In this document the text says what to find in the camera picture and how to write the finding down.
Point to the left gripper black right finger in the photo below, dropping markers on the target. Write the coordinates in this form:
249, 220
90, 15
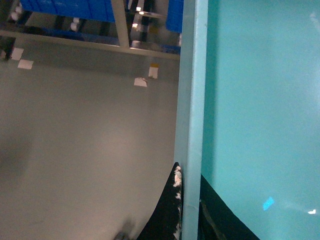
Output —
216, 221

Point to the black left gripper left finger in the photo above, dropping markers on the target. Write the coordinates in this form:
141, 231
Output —
165, 222

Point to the teal plastic bin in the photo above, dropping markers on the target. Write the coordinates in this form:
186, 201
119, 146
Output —
248, 114

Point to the large blue bin right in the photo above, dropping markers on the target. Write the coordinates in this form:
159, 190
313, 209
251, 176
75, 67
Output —
174, 20

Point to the large blue bin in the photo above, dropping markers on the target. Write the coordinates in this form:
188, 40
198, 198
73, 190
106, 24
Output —
99, 10
174, 20

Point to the large blue bin left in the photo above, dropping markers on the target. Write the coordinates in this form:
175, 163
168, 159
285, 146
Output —
99, 10

